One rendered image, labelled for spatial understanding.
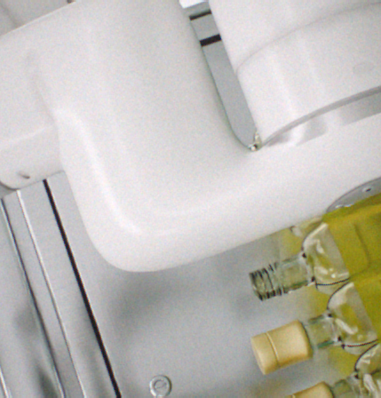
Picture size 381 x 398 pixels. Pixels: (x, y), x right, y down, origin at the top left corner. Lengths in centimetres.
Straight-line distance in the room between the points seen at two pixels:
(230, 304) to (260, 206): 54
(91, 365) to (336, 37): 59
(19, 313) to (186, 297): 17
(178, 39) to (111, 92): 5
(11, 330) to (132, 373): 13
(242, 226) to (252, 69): 8
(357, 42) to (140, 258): 16
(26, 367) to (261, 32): 60
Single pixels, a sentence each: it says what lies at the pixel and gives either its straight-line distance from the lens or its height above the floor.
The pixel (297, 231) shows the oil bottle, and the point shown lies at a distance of 95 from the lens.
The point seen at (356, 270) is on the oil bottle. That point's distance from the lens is 92.
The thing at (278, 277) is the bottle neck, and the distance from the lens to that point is 93.
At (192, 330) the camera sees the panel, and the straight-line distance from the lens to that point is 106.
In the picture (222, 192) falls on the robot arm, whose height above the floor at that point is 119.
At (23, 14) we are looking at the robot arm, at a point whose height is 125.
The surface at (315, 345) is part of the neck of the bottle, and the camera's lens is 91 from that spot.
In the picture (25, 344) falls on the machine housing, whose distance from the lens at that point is 108.
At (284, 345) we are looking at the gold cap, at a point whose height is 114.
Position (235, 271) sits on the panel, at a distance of 107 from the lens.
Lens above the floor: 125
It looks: 5 degrees down
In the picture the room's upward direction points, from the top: 110 degrees counter-clockwise
